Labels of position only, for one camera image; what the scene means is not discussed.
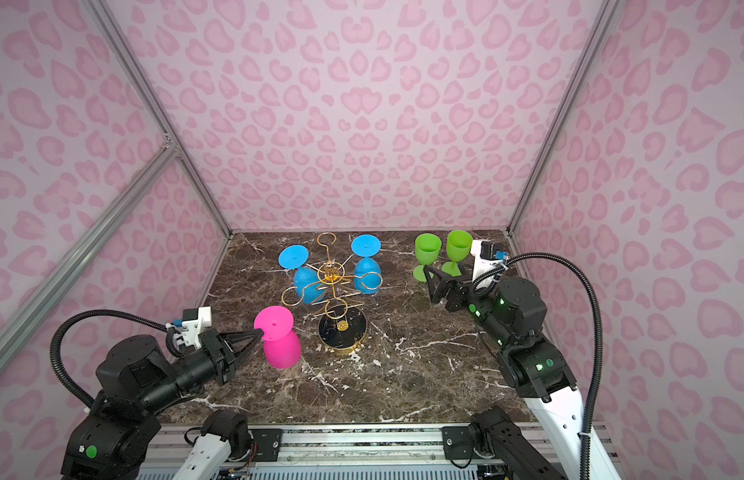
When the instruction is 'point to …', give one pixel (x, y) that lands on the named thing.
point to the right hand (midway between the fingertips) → (441, 265)
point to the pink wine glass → (282, 345)
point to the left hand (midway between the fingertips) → (262, 329)
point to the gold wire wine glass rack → (342, 327)
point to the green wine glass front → (458, 246)
